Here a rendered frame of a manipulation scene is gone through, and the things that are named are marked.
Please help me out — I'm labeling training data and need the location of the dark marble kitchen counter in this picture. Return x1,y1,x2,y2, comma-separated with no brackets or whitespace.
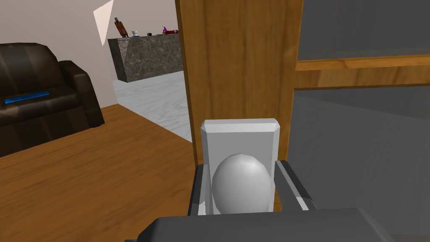
107,16,184,83

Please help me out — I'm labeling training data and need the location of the grey ball door knob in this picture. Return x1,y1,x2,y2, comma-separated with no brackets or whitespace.
200,118,281,215

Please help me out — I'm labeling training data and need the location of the dark brown leather sofa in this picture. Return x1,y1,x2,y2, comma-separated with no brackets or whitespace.
0,42,105,158

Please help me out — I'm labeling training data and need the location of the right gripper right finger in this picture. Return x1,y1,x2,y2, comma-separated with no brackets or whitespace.
275,160,318,212

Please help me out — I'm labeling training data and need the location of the wooden door leaf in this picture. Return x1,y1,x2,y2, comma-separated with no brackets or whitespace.
174,0,430,213

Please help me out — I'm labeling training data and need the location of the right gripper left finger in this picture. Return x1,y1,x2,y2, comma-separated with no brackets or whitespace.
187,163,212,217

